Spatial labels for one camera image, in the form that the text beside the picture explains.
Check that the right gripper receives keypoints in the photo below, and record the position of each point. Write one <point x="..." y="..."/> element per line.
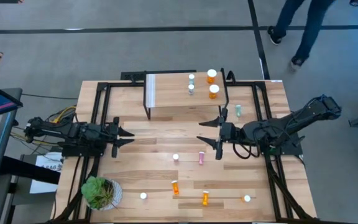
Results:
<point x="230" y="133"/>

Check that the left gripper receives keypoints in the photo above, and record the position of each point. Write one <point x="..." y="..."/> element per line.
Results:
<point x="109" y="135"/>

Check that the large orange pill bottle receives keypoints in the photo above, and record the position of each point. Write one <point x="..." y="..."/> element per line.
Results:
<point x="211" y="74"/>
<point x="214" y="89"/>

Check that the orange bottle red yellow pills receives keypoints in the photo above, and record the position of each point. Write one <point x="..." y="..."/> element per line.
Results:
<point x="175" y="188"/>

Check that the slim orange pill bottle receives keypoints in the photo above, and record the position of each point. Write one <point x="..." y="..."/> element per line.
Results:
<point x="205" y="200"/>

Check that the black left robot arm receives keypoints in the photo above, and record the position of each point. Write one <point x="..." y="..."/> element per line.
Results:
<point x="70" y="130"/>

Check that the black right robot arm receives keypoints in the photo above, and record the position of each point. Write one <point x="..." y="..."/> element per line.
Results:
<point x="291" y="119"/>

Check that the wooden shelf with black legs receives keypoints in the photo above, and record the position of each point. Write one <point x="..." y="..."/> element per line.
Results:
<point x="172" y="93"/>

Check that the green plant in white pot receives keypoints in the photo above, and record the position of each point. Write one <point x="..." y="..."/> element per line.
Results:
<point x="98" y="193"/>

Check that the black power strip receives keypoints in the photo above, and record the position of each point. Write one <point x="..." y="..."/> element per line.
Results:
<point x="132" y="76"/>

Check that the white paper sheet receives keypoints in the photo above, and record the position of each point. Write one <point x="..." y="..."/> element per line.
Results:
<point x="47" y="165"/>

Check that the person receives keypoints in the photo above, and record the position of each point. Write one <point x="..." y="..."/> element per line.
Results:
<point x="311" y="28"/>

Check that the black bracket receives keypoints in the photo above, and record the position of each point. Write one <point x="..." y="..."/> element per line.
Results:
<point x="230" y="77"/>

